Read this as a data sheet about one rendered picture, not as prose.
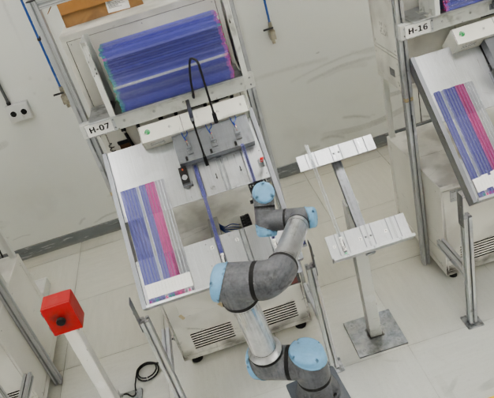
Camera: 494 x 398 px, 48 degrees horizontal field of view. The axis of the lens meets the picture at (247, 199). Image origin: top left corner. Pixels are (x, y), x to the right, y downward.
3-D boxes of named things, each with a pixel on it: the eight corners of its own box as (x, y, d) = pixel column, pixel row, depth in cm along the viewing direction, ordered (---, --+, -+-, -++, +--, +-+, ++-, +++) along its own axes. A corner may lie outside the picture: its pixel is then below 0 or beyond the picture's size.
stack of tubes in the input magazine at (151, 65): (236, 76, 238) (218, 14, 224) (121, 113, 236) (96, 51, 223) (231, 69, 249) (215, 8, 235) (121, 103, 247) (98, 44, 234)
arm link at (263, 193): (253, 206, 193) (251, 182, 193) (252, 206, 204) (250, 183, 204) (276, 204, 193) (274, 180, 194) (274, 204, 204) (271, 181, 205)
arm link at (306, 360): (329, 390, 183) (321, 362, 176) (289, 389, 188) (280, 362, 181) (332, 361, 193) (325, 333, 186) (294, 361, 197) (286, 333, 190)
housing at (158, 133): (251, 122, 257) (249, 110, 243) (148, 155, 256) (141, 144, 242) (245, 107, 259) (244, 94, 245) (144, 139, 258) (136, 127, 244)
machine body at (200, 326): (314, 328, 297) (290, 235, 265) (188, 369, 295) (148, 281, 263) (285, 258, 353) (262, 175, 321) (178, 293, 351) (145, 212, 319)
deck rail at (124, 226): (150, 309, 237) (147, 308, 231) (145, 310, 237) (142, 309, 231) (110, 157, 255) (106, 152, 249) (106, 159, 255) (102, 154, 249)
